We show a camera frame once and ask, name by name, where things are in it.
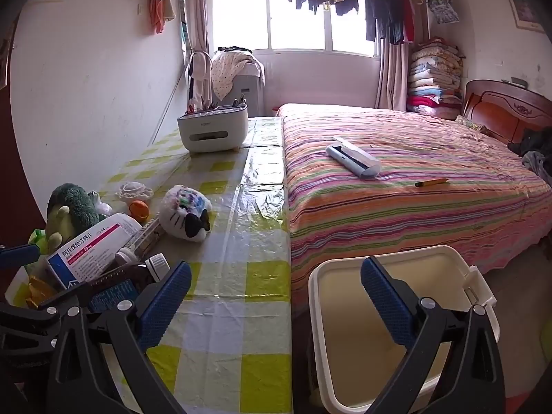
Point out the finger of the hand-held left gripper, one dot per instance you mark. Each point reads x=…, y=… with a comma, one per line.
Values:
x=19, y=255
x=112, y=295

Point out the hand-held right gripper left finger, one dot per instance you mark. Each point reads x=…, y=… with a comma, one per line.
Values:
x=166, y=306

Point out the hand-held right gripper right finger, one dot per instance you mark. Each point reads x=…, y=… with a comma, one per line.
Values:
x=388, y=306

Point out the green packet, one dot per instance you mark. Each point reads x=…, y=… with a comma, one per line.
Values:
x=38, y=237

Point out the white blue medicine box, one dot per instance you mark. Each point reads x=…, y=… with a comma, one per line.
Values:
x=90, y=250

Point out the white plastic bin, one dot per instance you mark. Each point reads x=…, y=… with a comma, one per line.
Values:
x=431, y=276

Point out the green broccoli plush toy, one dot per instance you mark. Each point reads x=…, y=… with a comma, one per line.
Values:
x=71, y=202

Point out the orange peel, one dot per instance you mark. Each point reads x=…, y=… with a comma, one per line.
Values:
x=139, y=210

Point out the white lace hat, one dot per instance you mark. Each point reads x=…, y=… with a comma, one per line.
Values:
x=134, y=190

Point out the brown bottle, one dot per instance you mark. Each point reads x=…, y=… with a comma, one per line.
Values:
x=129, y=274

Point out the yellow wrapper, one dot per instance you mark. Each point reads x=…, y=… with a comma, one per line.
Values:
x=36, y=291

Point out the brown wooden door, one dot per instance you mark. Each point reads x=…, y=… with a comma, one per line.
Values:
x=17, y=198

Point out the clear plastic tube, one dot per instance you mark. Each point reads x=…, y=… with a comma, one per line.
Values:
x=149, y=235

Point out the clear plastic bag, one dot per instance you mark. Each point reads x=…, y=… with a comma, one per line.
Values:
x=100, y=207

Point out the bed with striped sheet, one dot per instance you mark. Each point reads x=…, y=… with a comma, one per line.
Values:
x=388, y=215

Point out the white cat plush toy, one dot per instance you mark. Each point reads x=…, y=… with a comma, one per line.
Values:
x=183, y=207

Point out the yellow utility knife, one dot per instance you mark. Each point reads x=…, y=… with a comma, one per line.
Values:
x=431, y=182

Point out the white tissue box organizer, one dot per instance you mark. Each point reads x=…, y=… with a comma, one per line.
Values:
x=211, y=129

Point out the floral cloth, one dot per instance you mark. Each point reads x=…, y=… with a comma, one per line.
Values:
x=468, y=123

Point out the bunch of pens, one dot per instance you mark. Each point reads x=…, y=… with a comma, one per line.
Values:
x=202, y=105

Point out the grey cloth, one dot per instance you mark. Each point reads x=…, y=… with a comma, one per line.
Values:
x=539, y=164

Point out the dark clothes pile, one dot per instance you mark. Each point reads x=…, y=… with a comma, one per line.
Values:
x=534, y=140

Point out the beige curtain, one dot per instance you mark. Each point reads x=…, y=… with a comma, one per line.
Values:
x=196, y=17
x=394, y=77

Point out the wooden headboard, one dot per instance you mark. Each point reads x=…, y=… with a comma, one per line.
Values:
x=496, y=103

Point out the white hanging garment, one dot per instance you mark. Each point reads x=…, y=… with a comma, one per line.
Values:
x=200, y=77

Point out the stack of folded quilts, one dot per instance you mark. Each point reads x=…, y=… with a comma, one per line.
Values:
x=433, y=77

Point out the white dotted cloth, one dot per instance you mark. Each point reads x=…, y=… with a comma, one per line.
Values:
x=224, y=73

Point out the orange cloth on hook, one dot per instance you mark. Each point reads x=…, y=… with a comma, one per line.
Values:
x=157, y=13

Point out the window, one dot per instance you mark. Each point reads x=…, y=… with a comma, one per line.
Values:
x=297, y=26

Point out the row of hanging clothes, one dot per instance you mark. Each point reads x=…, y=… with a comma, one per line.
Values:
x=384, y=8

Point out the framed wall picture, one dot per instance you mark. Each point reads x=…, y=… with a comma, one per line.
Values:
x=528, y=8

